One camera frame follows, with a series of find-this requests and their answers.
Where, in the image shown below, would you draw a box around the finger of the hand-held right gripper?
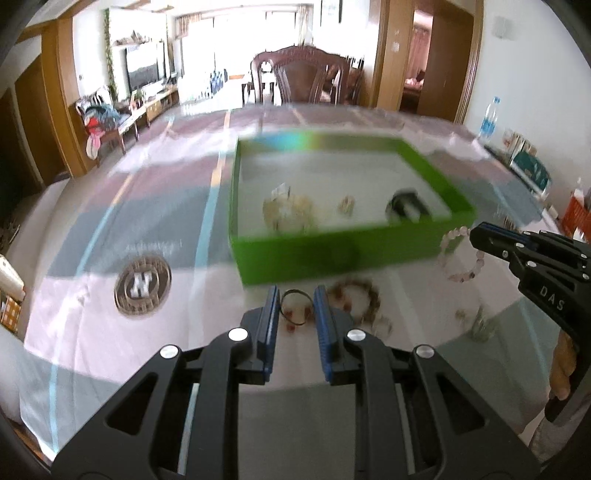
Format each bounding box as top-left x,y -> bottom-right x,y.
480,222 -> 591,267
470,230 -> 555,280

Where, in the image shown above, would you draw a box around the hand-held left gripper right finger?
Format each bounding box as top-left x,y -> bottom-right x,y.
314,285 -> 541,480

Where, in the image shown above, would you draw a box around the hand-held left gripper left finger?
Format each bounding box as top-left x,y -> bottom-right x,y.
50,285 -> 281,480

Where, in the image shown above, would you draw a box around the black cord bracelet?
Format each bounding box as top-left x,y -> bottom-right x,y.
280,289 -> 317,333

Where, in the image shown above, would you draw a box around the pink crystal bead bracelet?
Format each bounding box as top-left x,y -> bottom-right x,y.
438,226 -> 485,283

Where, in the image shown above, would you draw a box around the green cardboard box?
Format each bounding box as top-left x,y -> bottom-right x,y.
228,131 -> 476,286

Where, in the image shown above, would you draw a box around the white wristwatch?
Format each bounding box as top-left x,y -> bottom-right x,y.
262,185 -> 319,234

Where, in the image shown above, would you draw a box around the person's right hand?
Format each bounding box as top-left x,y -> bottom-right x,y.
549,330 -> 578,401

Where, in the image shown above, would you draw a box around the red plastic basket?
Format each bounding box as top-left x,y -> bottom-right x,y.
561,191 -> 591,241

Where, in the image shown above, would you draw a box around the green packaged box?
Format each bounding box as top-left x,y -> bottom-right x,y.
510,150 -> 552,198

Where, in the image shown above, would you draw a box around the silver foil packets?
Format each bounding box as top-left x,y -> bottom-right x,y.
501,129 -> 539,160

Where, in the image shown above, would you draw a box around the plastic water bottle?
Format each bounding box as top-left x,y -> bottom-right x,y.
478,96 -> 502,141

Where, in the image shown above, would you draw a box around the plaid tablecloth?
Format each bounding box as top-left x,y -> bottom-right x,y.
18,104 -> 591,462

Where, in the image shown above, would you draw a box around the pink curtain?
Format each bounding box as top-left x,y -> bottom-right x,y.
411,25 -> 428,84

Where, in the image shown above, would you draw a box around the wooden armchair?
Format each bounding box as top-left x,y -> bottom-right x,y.
76,88 -> 148,167

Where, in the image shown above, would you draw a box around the wooden television cabinet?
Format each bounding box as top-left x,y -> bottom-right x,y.
131,85 -> 181,121

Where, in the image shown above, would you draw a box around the dark wooden dining chair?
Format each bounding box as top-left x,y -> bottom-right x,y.
252,46 -> 363,107

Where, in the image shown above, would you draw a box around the pile of clothes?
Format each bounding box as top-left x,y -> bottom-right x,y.
83,104 -> 122,160

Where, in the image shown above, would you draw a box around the flat screen television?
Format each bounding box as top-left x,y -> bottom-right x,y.
126,41 -> 167,93

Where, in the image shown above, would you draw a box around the green ivy vine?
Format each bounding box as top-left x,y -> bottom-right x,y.
104,9 -> 118,100

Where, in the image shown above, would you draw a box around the brown bead bracelet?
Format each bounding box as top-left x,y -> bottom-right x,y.
327,279 -> 393,335

